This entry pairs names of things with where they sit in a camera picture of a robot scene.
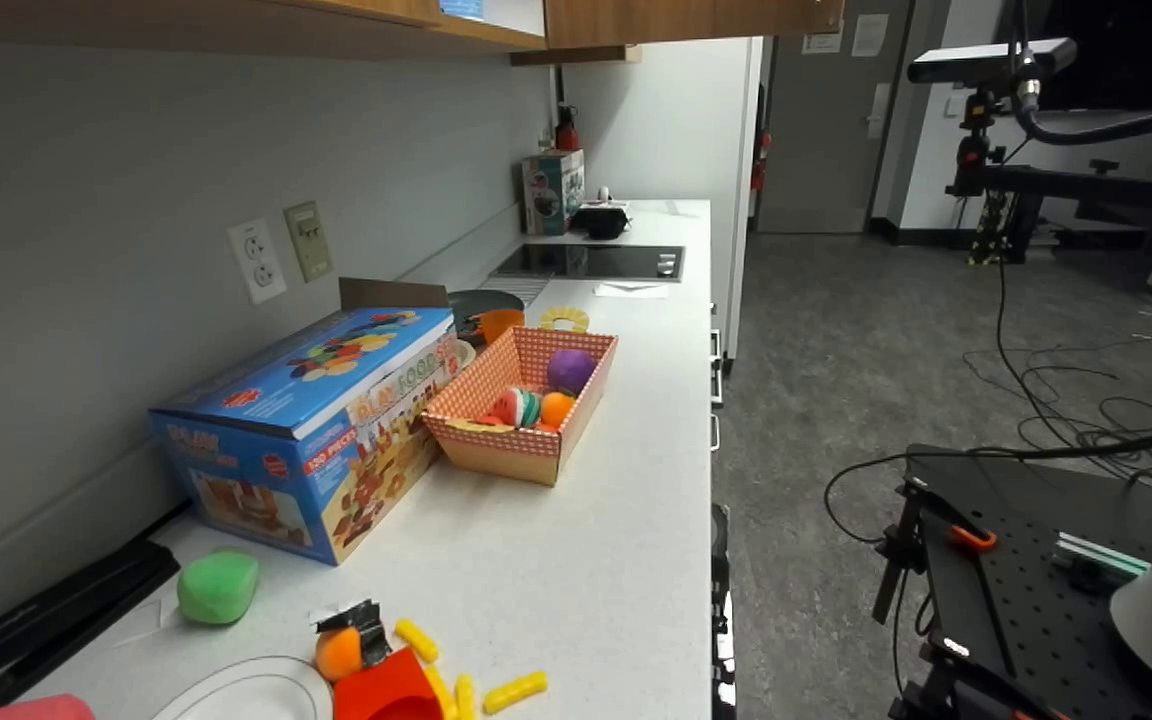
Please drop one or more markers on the purple plush toy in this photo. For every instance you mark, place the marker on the purple plush toy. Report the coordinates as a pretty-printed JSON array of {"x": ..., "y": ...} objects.
[{"x": 570, "y": 374}]

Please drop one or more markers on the striped watermelon plush toy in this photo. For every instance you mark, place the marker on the striped watermelon plush toy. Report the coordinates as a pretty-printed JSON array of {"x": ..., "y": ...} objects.
[{"x": 518, "y": 411}]

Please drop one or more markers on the red checkered toy basket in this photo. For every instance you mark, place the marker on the red checkered toy basket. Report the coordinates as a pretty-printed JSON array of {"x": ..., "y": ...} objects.
[{"x": 471, "y": 436}]

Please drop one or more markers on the wooden overhead cabinet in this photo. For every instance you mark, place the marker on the wooden overhead cabinet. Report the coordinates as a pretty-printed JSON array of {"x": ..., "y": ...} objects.
[{"x": 403, "y": 25}]

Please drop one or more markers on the black induction cooktop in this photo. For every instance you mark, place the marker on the black induction cooktop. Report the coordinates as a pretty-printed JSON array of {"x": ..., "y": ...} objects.
[{"x": 599, "y": 263}]

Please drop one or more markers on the black kettle pot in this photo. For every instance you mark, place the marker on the black kettle pot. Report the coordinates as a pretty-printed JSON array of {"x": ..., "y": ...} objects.
[{"x": 599, "y": 220}]

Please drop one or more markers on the teal patterned box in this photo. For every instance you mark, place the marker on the teal patterned box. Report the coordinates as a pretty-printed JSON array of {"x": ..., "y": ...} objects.
[{"x": 551, "y": 191}]

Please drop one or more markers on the blue toy food box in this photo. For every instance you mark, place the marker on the blue toy food box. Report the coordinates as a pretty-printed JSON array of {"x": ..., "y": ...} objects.
[{"x": 319, "y": 436}]

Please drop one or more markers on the yellow toy fry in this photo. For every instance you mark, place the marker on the yellow toy fry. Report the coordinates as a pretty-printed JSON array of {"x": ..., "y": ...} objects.
[{"x": 514, "y": 695}]

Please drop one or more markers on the red toy fries holder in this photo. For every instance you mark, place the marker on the red toy fries holder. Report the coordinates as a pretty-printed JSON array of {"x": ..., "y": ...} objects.
[{"x": 388, "y": 689}]

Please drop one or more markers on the white plate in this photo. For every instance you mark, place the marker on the white plate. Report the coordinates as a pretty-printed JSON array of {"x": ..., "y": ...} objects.
[{"x": 253, "y": 689}]

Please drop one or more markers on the black perforated robot table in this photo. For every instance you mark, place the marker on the black perforated robot table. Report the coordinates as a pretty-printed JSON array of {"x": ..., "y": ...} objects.
[{"x": 1039, "y": 582}]

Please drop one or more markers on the pink cloth corner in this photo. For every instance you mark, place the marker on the pink cloth corner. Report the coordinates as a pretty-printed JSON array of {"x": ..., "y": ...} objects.
[{"x": 49, "y": 711}]

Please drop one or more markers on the black stapler tray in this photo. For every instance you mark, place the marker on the black stapler tray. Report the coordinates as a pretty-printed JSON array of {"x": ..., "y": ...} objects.
[{"x": 59, "y": 623}]

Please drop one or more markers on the beige wall switch plate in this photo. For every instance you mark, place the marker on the beige wall switch plate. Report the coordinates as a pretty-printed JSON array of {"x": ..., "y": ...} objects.
[{"x": 315, "y": 252}]

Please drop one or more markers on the white wall outlet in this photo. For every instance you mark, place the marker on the white wall outlet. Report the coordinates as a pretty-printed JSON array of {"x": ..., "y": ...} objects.
[{"x": 258, "y": 263}]

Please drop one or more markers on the black camera tripod arm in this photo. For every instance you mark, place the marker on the black camera tripod arm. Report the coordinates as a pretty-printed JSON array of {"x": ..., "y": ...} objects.
[{"x": 1014, "y": 193}]

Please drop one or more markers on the black stereo camera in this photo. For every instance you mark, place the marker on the black stereo camera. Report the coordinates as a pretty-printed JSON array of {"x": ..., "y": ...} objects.
[{"x": 992, "y": 61}]

